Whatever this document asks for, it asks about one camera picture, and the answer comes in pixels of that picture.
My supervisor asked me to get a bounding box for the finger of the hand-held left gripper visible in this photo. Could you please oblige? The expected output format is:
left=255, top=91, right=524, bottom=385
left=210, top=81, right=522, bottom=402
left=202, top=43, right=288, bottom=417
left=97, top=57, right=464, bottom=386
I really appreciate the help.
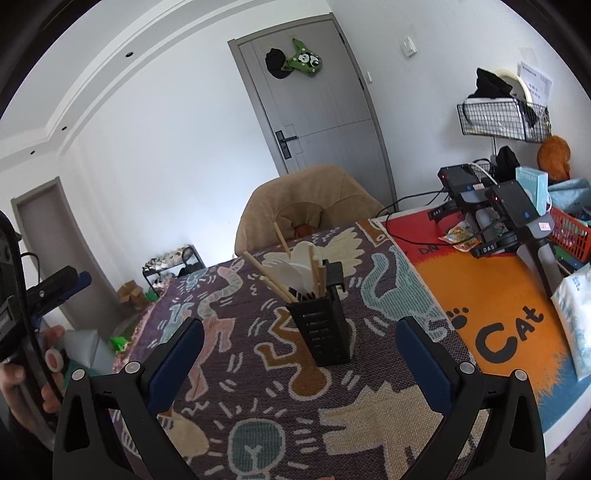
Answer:
left=46, top=271, right=92, bottom=311
left=27, top=265, right=80, bottom=315

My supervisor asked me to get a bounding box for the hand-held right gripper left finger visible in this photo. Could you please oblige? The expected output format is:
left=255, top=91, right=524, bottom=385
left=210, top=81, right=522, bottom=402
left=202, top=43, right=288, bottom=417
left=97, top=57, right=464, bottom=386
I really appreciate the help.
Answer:
left=52, top=316, right=205, bottom=480

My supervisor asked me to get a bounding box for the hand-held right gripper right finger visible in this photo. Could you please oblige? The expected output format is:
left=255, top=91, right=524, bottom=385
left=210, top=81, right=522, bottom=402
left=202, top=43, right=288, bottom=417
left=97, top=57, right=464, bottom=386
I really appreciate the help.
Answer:
left=396, top=316, right=547, bottom=480

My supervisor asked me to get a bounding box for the black slotted utensil holder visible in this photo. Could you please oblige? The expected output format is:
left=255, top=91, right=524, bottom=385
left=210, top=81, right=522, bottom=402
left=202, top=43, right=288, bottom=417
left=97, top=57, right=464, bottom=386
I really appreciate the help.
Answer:
left=285, top=260, right=352, bottom=367

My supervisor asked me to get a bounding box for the white plastic fork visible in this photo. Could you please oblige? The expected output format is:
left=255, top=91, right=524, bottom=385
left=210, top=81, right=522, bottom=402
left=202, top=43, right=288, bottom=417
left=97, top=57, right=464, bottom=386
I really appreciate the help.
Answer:
left=285, top=242, right=312, bottom=297

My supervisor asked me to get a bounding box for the person's left hand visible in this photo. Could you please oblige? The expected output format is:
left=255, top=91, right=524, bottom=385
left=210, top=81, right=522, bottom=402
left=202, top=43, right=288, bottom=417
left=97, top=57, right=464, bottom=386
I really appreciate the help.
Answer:
left=0, top=324, right=66, bottom=431

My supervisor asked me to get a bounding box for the plain grey door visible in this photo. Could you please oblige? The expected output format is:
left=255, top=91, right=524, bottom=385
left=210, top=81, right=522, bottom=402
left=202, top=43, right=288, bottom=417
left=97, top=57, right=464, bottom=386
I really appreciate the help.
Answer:
left=10, top=178, right=124, bottom=334

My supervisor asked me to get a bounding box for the cardboard box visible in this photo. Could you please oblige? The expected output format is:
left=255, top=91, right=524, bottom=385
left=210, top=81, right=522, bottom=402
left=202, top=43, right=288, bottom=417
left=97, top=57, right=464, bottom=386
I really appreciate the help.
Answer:
left=116, top=281, right=151, bottom=308

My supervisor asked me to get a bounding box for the light grey object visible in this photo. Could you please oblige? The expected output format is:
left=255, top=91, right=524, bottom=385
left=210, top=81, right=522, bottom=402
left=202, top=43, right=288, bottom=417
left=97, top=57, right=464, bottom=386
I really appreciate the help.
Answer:
left=60, top=329, right=115, bottom=376

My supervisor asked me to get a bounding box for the orange cat desk mat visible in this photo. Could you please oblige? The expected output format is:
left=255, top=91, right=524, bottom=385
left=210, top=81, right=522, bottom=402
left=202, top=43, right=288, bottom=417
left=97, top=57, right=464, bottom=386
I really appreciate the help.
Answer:
left=372, top=203, right=591, bottom=433

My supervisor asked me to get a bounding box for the black shoe rack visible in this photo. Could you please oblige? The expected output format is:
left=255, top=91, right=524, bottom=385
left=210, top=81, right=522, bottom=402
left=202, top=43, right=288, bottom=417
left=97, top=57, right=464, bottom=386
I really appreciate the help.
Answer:
left=141, top=244, right=207, bottom=297

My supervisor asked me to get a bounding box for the printed woven blanket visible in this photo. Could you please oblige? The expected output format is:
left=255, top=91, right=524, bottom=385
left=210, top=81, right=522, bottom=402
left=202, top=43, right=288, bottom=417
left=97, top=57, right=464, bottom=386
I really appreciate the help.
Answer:
left=111, top=222, right=491, bottom=480

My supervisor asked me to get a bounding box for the colourful snack packet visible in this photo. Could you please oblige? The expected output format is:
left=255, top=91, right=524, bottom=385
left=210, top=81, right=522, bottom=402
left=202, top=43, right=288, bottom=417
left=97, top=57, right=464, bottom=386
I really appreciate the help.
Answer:
left=437, top=220, right=482, bottom=253

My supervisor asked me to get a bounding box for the white plastic bag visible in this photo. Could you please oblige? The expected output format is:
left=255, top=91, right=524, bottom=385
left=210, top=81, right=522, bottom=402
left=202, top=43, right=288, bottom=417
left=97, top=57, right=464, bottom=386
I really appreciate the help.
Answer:
left=551, top=262, right=591, bottom=382

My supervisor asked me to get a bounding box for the black device on stand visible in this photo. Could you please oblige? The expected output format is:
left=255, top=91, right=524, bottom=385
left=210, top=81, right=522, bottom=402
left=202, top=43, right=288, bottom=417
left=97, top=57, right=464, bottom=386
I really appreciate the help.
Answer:
left=471, top=180, right=568, bottom=300
left=427, top=163, right=492, bottom=232

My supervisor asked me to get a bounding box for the red plastic basket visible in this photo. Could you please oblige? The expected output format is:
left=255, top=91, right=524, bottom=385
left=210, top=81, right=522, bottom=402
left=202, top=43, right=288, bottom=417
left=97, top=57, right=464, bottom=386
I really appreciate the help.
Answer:
left=546, top=205, right=591, bottom=262

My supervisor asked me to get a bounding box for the beige upholstered chair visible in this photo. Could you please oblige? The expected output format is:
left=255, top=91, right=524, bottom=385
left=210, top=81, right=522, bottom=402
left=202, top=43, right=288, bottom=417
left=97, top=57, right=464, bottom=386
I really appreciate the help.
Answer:
left=235, top=165, right=385, bottom=260

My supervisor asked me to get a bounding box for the light blue box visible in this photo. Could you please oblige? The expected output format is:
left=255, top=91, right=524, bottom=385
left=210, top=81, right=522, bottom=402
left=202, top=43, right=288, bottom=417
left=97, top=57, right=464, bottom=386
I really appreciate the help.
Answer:
left=515, top=167, right=550, bottom=212

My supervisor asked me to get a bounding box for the black bag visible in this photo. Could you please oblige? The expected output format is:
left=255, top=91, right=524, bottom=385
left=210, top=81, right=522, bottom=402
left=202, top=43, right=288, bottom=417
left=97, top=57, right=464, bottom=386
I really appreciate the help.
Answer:
left=493, top=146, right=522, bottom=182

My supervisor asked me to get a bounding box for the orange plush toy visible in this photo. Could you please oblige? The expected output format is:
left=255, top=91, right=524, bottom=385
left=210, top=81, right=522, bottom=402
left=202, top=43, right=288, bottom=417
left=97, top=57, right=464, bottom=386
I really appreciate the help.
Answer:
left=536, top=135, right=572, bottom=182

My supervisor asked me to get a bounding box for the grey door with lock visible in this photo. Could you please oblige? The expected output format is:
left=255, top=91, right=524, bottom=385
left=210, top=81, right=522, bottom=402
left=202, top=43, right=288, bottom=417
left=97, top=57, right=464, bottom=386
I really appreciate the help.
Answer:
left=228, top=13, right=399, bottom=219

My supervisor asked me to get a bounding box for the black hat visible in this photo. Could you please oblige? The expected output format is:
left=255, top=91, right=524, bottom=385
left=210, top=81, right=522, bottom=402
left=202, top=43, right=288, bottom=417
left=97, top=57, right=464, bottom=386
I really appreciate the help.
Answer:
left=264, top=47, right=290, bottom=80

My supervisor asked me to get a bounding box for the black cloth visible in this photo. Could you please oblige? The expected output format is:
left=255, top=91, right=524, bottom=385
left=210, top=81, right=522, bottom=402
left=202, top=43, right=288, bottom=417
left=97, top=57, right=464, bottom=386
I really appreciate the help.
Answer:
left=465, top=68, right=516, bottom=101

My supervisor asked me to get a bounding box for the white round plate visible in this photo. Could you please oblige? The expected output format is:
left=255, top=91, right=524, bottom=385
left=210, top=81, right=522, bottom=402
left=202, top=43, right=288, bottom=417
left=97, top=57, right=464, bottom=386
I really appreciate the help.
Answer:
left=494, top=69, right=533, bottom=105

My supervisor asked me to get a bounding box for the white paper sheet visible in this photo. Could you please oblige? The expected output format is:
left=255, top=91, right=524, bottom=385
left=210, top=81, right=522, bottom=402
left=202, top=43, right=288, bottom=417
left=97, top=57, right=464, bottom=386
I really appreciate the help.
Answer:
left=517, top=61, right=553, bottom=105

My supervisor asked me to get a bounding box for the green panda bag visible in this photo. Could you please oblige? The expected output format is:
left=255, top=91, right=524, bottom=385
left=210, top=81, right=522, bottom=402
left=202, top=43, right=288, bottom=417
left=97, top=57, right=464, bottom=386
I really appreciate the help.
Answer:
left=283, top=38, right=323, bottom=79

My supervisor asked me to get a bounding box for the thick black cable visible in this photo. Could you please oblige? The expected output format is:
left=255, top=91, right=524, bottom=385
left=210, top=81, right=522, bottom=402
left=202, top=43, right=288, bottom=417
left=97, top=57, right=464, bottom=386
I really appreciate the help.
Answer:
left=0, top=211, right=63, bottom=446

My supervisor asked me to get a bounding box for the thin black cable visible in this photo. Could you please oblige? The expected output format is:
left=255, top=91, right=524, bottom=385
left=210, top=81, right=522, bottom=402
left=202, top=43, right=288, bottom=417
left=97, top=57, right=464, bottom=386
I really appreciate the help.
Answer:
left=387, top=219, right=465, bottom=252
left=375, top=189, right=445, bottom=219

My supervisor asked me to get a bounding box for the black door handle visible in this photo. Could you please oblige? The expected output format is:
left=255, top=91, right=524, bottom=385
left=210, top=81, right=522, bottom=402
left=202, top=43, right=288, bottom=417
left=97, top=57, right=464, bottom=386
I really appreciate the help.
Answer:
left=275, top=130, right=299, bottom=160

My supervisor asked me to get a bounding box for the black wire wall basket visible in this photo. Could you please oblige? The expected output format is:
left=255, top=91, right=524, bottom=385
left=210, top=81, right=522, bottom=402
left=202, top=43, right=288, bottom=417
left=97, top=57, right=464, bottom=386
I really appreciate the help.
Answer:
left=456, top=98, right=553, bottom=145

